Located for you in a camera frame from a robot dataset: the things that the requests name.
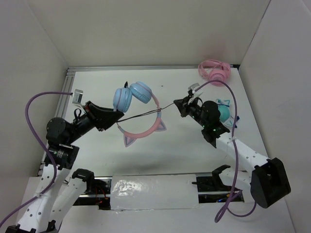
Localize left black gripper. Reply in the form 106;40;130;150
66;100;124;144

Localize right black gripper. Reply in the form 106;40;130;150
174;95;208;128

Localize blue pink cat-ear headphones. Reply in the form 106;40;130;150
113;82;167;147

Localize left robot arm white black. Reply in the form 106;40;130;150
6;101;124;233

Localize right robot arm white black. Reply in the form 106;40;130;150
174;97;291;209

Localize teal white cat-ear headphones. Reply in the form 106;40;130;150
216;99;234;128

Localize white sheet over base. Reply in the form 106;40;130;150
110;174;199;211

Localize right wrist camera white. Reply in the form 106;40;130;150
188;83;203;102

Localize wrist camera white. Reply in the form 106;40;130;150
72;89;84;106
188;83;203;102

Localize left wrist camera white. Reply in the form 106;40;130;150
72;89;84;106

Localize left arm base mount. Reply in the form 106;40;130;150
73;177;112;211

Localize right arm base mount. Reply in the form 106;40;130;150
192;165;231;204

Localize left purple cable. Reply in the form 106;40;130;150
0;91;73;226

